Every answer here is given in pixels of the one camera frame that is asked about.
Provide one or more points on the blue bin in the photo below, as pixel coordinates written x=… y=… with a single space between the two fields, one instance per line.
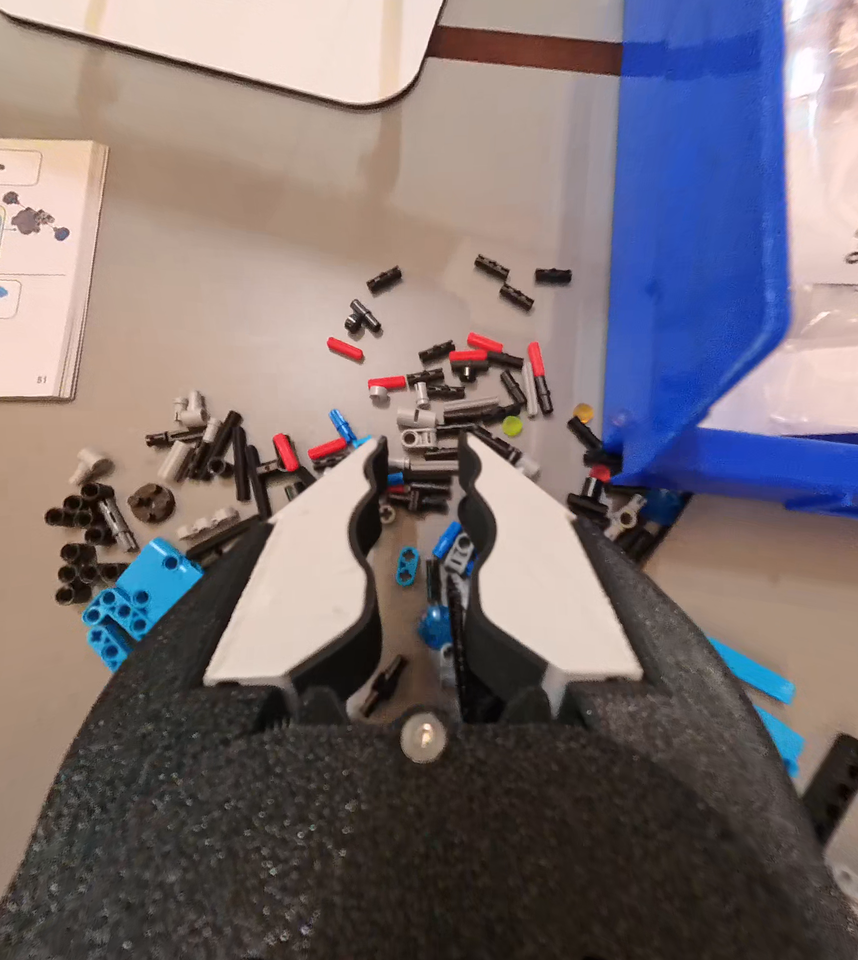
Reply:
x=699 y=225

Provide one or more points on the white stand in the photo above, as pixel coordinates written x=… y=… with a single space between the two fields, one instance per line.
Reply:
x=248 y=45

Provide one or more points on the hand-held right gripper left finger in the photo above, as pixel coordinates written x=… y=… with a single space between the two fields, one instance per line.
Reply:
x=294 y=600

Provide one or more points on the long light blue beam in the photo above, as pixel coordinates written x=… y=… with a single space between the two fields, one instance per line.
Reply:
x=755 y=671

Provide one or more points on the pile of small building parts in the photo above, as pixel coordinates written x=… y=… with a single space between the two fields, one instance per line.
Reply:
x=429 y=397

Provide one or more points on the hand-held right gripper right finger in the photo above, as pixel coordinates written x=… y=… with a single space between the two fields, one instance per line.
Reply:
x=549 y=600

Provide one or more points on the black holed beam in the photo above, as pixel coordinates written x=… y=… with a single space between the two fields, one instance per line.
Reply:
x=841 y=787

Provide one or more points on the instruction booklet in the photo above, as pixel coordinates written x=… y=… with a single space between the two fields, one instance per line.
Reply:
x=23 y=337

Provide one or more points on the large blue frame block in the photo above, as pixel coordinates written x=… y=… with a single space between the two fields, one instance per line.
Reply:
x=151 y=577

